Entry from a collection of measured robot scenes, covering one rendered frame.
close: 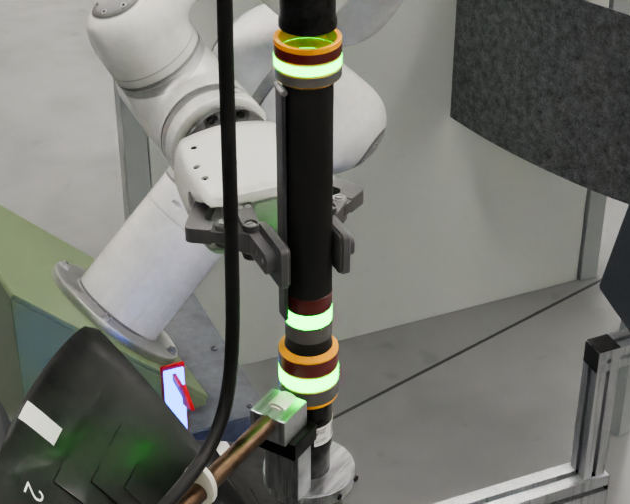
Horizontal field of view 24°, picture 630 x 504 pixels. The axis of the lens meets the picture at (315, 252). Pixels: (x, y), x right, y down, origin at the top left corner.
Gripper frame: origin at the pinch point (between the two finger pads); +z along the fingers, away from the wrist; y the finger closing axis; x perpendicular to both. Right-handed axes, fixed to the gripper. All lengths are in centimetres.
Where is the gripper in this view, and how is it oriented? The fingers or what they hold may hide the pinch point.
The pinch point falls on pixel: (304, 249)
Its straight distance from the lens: 99.9
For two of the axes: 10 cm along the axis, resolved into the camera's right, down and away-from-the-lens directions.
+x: 0.0, -8.4, -5.4
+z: 4.0, 4.9, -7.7
